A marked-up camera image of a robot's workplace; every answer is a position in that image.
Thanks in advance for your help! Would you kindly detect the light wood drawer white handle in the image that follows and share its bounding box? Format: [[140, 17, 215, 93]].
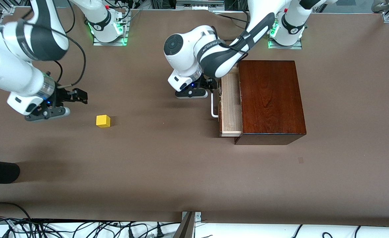
[[211, 64, 243, 137]]

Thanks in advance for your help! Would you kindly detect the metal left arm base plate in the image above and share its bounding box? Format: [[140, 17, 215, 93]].
[[268, 36, 303, 50]]

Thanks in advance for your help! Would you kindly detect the dark grey metal bar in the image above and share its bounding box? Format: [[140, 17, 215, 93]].
[[173, 212, 196, 238]]

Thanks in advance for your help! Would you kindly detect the black looped cable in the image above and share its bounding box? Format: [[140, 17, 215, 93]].
[[0, 202, 33, 221]]

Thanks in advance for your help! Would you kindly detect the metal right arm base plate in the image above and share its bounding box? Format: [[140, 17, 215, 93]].
[[93, 13, 129, 46]]

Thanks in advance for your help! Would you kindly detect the dark brown wooden cabinet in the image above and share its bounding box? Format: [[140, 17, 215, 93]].
[[234, 60, 307, 145]]

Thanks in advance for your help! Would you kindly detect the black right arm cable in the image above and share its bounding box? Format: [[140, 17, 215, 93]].
[[47, 25, 87, 88]]

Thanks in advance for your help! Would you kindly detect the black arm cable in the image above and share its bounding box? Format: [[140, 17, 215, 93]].
[[211, 26, 274, 55], [47, 25, 87, 88]]

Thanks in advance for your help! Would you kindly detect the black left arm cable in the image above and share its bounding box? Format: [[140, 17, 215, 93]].
[[211, 26, 274, 55]]

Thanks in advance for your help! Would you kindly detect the metal table edge bracket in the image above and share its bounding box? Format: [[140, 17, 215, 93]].
[[181, 212, 202, 228]]

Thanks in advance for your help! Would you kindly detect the yellow cube block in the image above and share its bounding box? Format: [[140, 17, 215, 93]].
[[96, 115, 111, 128]]

